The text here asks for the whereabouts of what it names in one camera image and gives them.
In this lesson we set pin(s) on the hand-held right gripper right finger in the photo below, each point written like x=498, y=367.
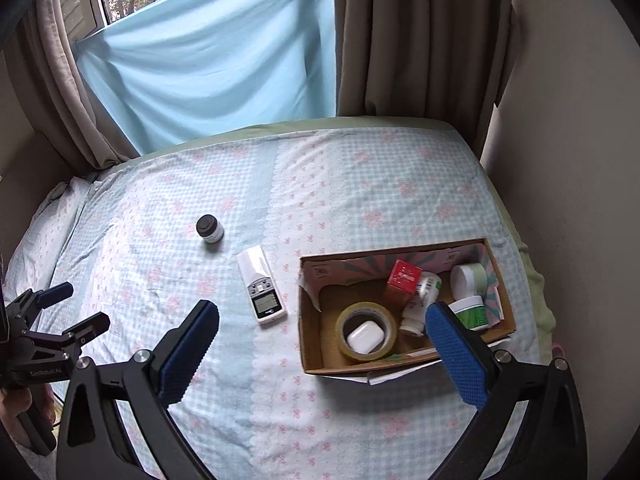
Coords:
x=457, y=355

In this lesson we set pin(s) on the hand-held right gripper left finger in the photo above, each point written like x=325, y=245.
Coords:
x=190, y=350

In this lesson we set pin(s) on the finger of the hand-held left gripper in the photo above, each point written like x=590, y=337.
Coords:
x=57, y=292
x=92, y=325

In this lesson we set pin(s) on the green white cream jar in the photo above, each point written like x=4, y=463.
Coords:
x=470, y=312

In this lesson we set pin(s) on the white round cream jar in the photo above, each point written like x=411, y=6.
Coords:
x=467, y=280

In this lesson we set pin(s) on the white pill bottle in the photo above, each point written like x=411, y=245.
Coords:
x=427, y=285

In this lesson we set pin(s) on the white earbuds case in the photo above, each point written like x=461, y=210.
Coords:
x=367, y=337

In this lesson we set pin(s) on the small red pink carton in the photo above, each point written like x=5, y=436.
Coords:
x=402, y=280

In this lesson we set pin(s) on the yellow clear tape roll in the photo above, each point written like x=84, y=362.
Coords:
x=342, y=332

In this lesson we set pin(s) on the cardboard box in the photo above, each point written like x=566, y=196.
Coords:
x=327, y=345

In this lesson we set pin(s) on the person's left hand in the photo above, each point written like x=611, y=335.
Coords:
x=12, y=410

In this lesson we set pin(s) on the floral checked pillow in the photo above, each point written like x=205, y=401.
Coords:
x=45, y=230

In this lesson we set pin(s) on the white digital pocket scale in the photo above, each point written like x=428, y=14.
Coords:
x=262, y=285

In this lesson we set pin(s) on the small black lid jar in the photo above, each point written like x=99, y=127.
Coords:
x=210, y=230

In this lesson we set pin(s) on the brown curtain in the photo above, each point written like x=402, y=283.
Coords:
x=65, y=100
x=420, y=45

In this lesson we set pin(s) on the light blue hanging cloth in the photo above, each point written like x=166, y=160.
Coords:
x=210, y=60

